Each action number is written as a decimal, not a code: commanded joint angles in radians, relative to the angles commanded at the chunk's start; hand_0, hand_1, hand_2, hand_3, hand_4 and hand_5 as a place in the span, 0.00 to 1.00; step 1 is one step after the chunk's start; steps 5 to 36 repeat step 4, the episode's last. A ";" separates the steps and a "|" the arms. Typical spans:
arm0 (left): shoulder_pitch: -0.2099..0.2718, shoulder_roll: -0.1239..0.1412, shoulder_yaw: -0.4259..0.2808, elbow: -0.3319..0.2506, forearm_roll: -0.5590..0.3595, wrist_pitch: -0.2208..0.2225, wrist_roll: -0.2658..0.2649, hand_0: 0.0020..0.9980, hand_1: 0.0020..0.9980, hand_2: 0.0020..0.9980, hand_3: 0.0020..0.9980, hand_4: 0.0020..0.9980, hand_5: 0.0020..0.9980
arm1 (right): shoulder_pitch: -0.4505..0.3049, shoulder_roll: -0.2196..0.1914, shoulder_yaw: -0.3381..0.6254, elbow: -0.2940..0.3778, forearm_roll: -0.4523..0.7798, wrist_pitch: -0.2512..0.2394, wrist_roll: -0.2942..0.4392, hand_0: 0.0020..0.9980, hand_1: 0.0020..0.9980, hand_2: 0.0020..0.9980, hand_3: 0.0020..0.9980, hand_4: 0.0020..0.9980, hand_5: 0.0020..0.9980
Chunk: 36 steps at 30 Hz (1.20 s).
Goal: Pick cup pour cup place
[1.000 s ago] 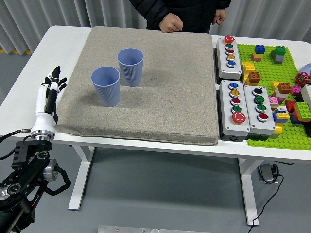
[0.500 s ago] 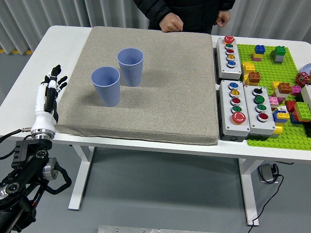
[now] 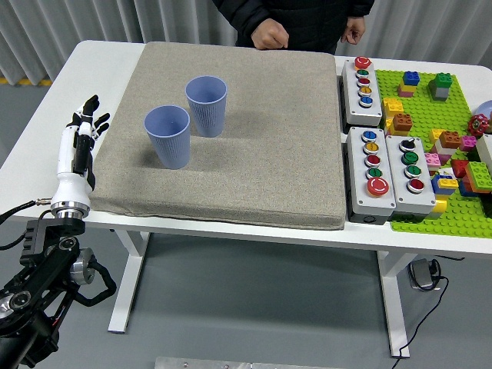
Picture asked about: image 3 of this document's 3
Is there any grey control box with selector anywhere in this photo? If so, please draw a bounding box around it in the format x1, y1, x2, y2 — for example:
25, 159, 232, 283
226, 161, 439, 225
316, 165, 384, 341
384, 134, 437, 221

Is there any person's right hand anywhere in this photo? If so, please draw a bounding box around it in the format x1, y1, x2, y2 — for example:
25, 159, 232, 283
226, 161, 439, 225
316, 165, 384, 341
250, 18, 289, 51

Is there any white toy brick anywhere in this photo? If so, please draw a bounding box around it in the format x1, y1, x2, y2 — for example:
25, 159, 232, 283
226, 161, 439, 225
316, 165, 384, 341
433, 139, 457, 156

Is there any person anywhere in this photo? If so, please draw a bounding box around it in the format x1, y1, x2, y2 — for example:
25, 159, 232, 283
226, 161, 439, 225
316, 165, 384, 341
213, 0, 376, 53

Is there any grey-brown fabric mat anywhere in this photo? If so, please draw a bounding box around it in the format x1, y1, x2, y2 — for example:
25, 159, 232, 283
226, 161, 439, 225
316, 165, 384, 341
88, 41, 346, 231

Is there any large green toy brick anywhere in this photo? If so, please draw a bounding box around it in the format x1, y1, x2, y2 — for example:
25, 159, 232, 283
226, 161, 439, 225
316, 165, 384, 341
464, 161, 492, 194

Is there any white pleated curtain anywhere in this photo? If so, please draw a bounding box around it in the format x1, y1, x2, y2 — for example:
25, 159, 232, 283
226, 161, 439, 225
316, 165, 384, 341
0, 0, 492, 88

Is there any red valve wheel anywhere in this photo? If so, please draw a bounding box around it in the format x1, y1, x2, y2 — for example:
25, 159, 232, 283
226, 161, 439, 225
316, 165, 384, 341
467, 114, 490, 137

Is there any grey five-button control box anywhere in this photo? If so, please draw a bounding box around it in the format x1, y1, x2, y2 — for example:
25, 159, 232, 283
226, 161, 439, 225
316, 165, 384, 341
341, 55, 384, 126
345, 125, 397, 224

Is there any red toy brick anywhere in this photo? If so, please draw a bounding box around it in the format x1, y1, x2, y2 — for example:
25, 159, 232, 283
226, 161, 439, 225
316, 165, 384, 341
450, 158, 470, 179

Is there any black power cable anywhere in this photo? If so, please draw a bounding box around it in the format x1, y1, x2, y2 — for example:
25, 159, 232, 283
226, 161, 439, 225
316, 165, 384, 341
395, 261, 450, 361

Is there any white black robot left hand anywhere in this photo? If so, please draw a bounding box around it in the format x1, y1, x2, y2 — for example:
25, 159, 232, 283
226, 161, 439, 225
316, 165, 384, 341
51, 95, 111, 208

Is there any white box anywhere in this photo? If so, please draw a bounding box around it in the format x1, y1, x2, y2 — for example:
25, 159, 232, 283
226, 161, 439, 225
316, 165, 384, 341
475, 133, 492, 175

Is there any green studded baseplate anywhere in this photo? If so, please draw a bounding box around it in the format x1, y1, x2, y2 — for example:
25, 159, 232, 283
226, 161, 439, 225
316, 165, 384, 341
374, 68, 492, 240

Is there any orange toy brick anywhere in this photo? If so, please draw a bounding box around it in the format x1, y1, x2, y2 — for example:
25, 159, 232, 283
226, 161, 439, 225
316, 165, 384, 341
391, 112, 414, 136
438, 130, 463, 149

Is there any white table leg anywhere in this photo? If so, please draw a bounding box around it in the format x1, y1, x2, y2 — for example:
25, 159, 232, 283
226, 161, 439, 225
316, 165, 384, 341
108, 230, 151, 334
376, 250, 418, 358

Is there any pale grey dome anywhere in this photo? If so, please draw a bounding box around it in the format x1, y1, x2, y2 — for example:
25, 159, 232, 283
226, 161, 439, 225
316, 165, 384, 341
475, 99, 492, 125

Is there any blue ribbed plastic cup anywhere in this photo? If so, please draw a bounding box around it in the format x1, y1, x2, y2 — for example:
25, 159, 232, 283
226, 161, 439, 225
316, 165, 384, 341
184, 75, 228, 138
144, 105, 191, 170

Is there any grey power adapter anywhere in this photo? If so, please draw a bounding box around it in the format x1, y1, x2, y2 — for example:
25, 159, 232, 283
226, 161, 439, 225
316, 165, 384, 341
407, 258, 441, 291

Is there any person's left hand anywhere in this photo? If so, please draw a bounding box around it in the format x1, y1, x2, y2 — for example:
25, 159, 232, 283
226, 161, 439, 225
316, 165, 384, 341
340, 17, 365, 45

